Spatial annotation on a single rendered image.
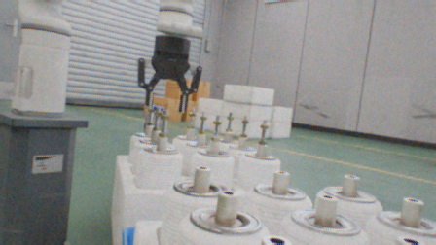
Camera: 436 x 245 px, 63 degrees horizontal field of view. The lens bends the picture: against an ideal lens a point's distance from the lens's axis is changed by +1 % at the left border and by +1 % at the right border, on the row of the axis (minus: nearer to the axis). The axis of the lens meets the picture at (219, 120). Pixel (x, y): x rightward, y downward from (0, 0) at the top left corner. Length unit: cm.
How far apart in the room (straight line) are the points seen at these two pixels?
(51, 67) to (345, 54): 591
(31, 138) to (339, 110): 586
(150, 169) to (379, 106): 555
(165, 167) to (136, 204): 9
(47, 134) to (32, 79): 11
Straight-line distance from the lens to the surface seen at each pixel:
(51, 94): 79
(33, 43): 80
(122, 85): 658
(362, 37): 640
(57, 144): 79
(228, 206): 37
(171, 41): 74
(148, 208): 72
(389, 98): 609
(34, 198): 80
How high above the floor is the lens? 38
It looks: 3 degrees down
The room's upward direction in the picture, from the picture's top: 6 degrees clockwise
